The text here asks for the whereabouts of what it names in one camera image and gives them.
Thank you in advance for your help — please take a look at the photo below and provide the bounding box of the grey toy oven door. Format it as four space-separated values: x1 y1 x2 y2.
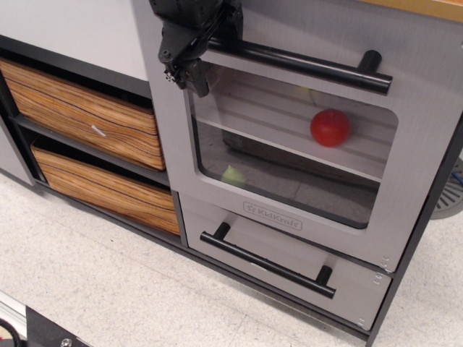
132 1 462 273

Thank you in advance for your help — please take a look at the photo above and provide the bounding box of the grey lower drawer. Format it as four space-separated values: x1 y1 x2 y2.
179 194 391 330

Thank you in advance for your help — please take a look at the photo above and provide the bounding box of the green toy pear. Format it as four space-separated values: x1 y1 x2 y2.
221 165 246 188

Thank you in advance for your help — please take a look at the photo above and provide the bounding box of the black oven door handle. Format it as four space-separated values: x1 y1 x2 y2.
208 38 393 95

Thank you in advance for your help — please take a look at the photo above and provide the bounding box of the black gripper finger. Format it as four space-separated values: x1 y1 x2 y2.
185 59 209 98
215 3 244 40

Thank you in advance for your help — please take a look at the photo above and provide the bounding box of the red toy tomato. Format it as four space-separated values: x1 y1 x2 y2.
310 109 351 147

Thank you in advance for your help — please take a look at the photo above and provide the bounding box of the upper wood-pattern bin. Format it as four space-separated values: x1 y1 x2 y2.
1 59 166 171

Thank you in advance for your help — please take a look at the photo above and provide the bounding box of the grey toy kitchen cabinet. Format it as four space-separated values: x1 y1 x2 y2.
1 1 462 346

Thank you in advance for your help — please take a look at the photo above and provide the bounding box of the lower wood-pattern bin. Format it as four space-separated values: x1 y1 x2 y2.
30 138 180 236

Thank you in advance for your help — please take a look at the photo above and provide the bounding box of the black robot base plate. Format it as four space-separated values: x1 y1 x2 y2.
1 306 90 346

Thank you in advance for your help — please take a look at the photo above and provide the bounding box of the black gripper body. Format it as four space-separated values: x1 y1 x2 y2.
149 1 241 87

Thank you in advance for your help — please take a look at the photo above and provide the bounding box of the grey round base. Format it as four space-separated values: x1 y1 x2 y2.
431 158 462 220

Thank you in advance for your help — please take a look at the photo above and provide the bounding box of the black drawer handle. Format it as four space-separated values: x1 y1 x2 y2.
200 223 336 299

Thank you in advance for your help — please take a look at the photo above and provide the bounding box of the wood-pattern bin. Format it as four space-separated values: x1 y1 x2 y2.
1 59 166 171
30 138 180 236

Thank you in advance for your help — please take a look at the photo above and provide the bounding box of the white oven shelf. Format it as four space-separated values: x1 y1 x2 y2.
192 64 399 181

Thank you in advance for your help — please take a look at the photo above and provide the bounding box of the black cable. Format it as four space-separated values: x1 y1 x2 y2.
0 317 22 347

